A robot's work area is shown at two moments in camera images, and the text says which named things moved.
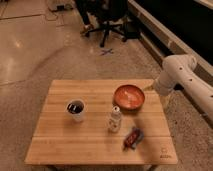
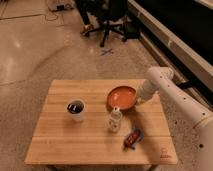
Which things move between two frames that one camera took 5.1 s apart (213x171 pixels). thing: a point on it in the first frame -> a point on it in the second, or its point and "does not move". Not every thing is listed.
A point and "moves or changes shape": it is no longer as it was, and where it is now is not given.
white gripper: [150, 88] -> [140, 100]
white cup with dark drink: [76, 108] does not move
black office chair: [110, 15] does not move
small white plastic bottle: [115, 119] does not move
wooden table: [60, 141] does not move
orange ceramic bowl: [129, 98] moves or changes shape
